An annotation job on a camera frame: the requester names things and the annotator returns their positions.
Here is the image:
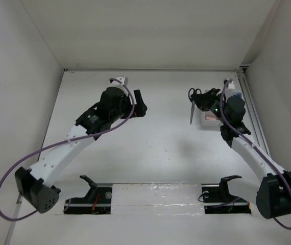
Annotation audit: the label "pink white mini stapler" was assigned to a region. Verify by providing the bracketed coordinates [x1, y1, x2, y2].
[204, 115, 218, 121]

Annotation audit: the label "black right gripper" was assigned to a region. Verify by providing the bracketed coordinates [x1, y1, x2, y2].
[190, 88, 229, 125]

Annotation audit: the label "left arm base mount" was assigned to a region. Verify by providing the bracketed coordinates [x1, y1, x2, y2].
[63, 175, 113, 215]

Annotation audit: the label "black handled scissors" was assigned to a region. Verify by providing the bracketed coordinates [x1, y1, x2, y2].
[188, 88, 202, 124]

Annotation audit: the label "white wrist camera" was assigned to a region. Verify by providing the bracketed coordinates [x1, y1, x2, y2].
[224, 79, 235, 98]
[109, 76, 128, 90]

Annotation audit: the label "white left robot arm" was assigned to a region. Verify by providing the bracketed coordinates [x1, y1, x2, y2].
[14, 86, 148, 213]

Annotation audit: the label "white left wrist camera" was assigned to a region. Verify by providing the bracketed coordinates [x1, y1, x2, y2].
[109, 76, 128, 90]

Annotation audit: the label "white compartment organizer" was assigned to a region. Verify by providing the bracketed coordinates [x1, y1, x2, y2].
[200, 89, 243, 129]

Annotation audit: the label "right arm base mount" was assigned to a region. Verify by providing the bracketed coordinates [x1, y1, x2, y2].
[198, 175, 252, 214]

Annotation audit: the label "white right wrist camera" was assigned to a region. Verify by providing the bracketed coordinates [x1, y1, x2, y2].
[224, 79, 235, 98]

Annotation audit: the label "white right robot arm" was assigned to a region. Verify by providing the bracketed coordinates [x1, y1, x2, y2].
[188, 88, 291, 219]

